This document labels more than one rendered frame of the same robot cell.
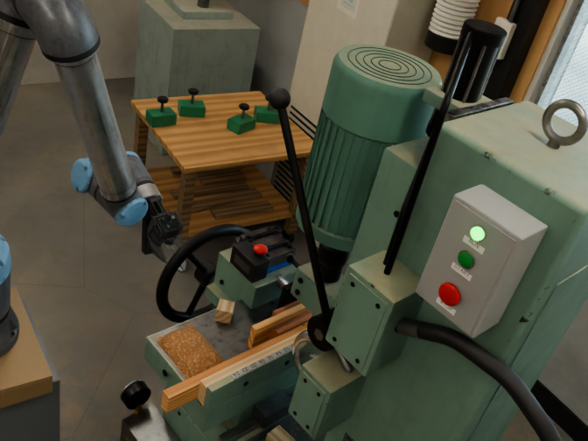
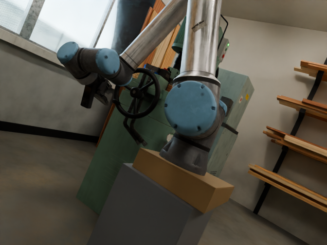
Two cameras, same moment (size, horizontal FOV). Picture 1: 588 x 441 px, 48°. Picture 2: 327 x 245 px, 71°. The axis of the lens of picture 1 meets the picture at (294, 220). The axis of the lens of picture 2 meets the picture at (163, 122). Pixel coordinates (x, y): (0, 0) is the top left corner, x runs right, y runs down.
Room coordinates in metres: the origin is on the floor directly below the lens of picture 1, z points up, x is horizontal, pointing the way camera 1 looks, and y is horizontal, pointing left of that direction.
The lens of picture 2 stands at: (1.44, 1.46, 0.78)
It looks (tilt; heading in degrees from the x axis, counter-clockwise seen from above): 3 degrees down; 252
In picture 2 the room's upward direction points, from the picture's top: 24 degrees clockwise
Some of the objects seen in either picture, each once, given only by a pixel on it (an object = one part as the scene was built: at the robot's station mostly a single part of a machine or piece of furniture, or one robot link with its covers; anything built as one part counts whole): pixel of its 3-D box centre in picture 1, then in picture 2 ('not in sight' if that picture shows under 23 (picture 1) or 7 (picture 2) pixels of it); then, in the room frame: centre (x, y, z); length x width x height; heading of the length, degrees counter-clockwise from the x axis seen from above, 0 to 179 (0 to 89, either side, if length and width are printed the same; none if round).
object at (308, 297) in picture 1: (327, 298); (173, 76); (0.99, -0.10, 1.03); 0.14 x 0.07 x 0.09; 49
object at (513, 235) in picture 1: (477, 261); (221, 50); (0.69, -0.23, 1.40); 0.10 x 0.06 x 0.16; 49
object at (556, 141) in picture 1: (563, 124); not in sight; (0.81, -0.30, 1.55); 0.06 x 0.02 x 0.07; 49
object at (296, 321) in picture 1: (314, 318); not in sight; (1.04, -0.09, 0.92); 0.23 x 0.02 x 0.04; 139
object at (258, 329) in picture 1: (292, 318); not in sight; (1.02, -0.05, 0.93); 0.22 x 0.01 x 0.06; 139
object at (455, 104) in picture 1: (466, 86); not in sight; (0.91, -0.19, 1.53); 0.08 x 0.08 x 0.17; 49
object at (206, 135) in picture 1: (220, 165); not in sight; (2.54, 0.38, 0.32); 0.66 x 0.57 x 0.64; 130
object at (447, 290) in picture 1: (449, 294); not in sight; (0.66, -0.21, 1.36); 0.03 x 0.01 x 0.03; 49
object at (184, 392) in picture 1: (297, 337); not in sight; (0.98, -0.06, 0.92); 0.62 x 0.02 x 0.04; 139
